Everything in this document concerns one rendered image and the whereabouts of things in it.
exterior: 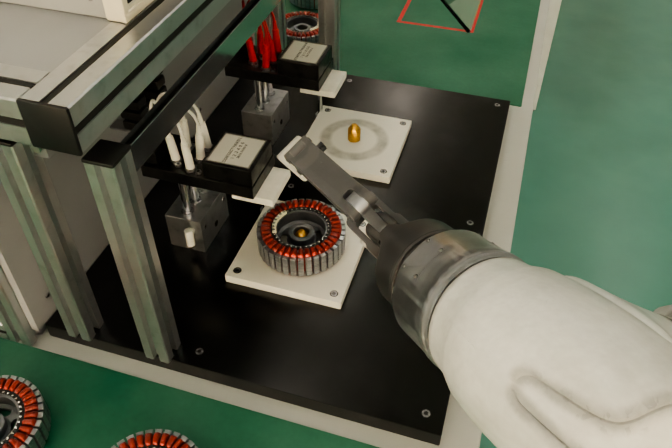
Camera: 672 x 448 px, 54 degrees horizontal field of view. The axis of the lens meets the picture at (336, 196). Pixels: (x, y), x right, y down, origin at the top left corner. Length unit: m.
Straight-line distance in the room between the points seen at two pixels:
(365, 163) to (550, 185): 1.33
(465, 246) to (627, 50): 2.70
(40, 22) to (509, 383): 0.52
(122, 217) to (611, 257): 1.65
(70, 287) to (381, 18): 0.92
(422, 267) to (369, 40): 0.95
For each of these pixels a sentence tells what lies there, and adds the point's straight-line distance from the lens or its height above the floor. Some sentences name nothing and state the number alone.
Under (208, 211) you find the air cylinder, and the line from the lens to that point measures 0.86.
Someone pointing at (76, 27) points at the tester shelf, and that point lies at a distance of 0.66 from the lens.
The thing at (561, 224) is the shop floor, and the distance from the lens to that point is 2.13.
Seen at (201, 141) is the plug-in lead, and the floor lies 0.93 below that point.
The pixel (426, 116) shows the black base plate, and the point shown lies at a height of 0.77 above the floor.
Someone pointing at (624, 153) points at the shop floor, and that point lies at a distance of 2.48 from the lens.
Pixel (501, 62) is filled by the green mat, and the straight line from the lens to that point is 1.33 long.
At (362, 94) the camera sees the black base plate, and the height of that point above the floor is 0.77.
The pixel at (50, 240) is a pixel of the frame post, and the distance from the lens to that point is 0.71.
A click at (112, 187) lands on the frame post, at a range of 0.60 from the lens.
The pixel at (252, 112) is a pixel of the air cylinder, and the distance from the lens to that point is 1.03.
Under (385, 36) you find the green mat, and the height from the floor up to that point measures 0.75.
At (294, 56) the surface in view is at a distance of 0.97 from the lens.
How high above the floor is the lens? 1.40
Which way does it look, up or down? 42 degrees down
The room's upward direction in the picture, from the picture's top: straight up
